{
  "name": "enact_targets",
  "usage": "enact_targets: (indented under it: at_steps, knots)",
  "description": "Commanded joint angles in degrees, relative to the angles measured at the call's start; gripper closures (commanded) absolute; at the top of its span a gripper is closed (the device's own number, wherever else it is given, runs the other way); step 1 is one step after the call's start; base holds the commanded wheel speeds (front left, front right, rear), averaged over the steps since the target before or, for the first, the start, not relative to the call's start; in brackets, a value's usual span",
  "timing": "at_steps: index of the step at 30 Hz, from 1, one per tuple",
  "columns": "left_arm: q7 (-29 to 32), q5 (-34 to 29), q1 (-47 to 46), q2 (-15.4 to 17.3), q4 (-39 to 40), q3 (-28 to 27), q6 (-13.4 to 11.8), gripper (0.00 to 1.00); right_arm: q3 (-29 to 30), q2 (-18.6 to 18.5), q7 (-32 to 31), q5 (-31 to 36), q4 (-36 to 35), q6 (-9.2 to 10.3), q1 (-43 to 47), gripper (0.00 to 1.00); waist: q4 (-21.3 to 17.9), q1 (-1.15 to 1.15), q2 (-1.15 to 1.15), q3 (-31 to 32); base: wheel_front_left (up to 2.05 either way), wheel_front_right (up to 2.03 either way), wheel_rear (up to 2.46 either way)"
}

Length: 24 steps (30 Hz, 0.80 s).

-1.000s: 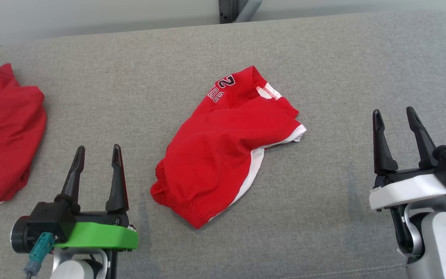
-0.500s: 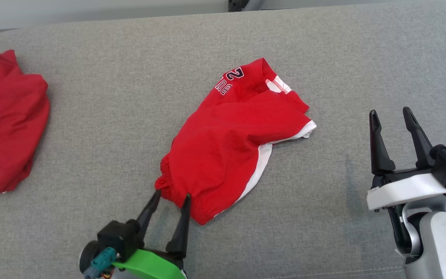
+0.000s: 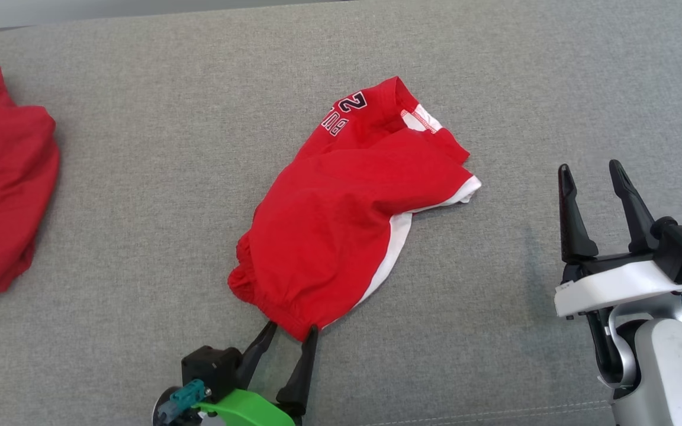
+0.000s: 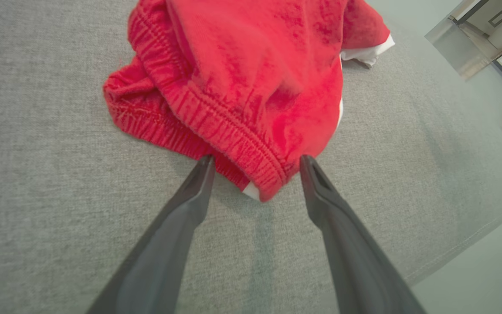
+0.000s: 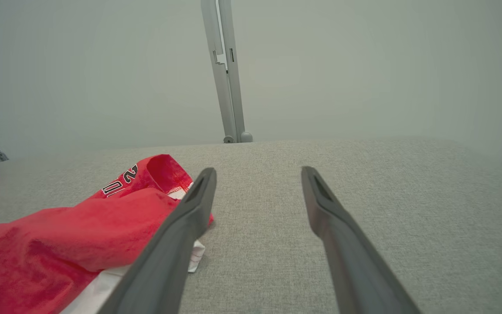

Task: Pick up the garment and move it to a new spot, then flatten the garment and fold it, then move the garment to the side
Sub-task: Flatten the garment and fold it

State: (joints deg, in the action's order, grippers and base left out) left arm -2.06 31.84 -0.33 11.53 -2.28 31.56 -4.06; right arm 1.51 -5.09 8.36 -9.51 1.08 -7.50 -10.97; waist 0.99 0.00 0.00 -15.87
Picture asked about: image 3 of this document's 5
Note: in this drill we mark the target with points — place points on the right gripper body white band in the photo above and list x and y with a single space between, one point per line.
613 284

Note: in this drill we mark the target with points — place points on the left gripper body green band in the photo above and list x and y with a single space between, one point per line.
246 411

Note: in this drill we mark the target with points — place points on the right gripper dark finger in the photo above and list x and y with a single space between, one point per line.
572 231
637 219

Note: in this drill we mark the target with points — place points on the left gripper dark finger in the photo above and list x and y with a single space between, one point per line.
255 361
302 378

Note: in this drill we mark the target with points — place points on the red basketball shorts white stripe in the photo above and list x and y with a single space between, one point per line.
329 225

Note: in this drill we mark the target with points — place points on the red basketball jersey white sleeves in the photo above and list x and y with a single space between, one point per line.
3 177

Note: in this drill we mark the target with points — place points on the grey fabric sofa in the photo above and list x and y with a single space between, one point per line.
140 207

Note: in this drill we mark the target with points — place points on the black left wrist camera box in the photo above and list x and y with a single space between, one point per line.
208 370

